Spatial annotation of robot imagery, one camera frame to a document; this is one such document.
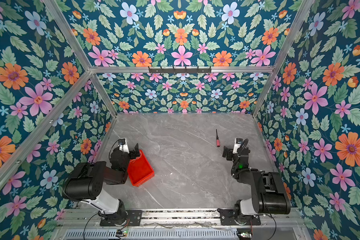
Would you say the white slotted cable duct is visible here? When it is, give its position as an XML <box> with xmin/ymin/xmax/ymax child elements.
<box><xmin>63</xmin><ymin>229</ymin><xmax>239</xmax><ymax>240</ymax></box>

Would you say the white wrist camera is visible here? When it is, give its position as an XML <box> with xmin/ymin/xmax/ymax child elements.
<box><xmin>118</xmin><ymin>138</ymin><xmax>130</xmax><ymax>154</ymax></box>
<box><xmin>233</xmin><ymin>138</ymin><xmax>244</xmax><ymax>154</ymax></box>

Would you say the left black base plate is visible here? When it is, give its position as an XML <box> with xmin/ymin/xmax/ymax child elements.
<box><xmin>99</xmin><ymin>210</ymin><xmax>143</xmax><ymax>227</ymax></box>

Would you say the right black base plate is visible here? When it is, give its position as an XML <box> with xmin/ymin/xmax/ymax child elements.
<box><xmin>217</xmin><ymin>209</ymin><xmax>261</xmax><ymax>226</ymax></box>

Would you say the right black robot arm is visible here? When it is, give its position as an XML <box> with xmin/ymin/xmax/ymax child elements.
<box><xmin>221</xmin><ymin>146</ymin><xmax>291</xmax><ymax>225</ymax></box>

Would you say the red plastic bin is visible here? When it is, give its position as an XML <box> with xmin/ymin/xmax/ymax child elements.
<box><xmin>128</xmin><ymin>150</ymin><xmax>155</xmax><ymax>187</ymax></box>

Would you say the black hook rack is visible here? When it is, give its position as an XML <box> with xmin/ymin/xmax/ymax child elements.
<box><xmin>148</xmin><ymin>67</ymin><xmax>212</xmax><ymax>74</ymax></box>

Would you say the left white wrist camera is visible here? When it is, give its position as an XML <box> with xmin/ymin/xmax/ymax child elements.
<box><xmin>118</xmin><ymin>138</ymin><xmax>130</xmax><ymax>154</ymax></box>

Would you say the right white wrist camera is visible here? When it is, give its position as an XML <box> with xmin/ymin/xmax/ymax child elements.
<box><xmin>233</xmin><ymin>138</ymin><xmax>244</xmax><ymax>154</ymax></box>

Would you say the aluminium mounting rail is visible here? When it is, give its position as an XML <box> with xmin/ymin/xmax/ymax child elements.
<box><xmin>57</xmin><ymin>208</ymin><xmax>306</xmax><ymax>229</ymax></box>

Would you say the right green circuit board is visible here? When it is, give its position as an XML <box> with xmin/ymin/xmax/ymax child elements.
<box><xmin>237</xmin><ymin>231</ymin><xmax>253</xmax><ymax>240</ymax></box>

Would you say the red-handled screwdriver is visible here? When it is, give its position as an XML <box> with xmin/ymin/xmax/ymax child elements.
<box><xmin>216</xmin><ymin>129</ymin><xmax>221</xmax><ymax>148</ymax></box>

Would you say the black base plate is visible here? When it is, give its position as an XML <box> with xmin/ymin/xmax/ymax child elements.
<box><xmin>217</xmin><ymin>209</ymin><xmax>261</xmax><ymax>226</ymax></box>
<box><xmin>99</xmin><ymin>210</ymin><xmax>143</xmax><ymax>227</ymax></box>

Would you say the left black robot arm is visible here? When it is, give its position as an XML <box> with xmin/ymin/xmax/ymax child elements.
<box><xmin>63</xmin><ymin>144</ymin><xmax>140</xmax><ymax>226</ymax></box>

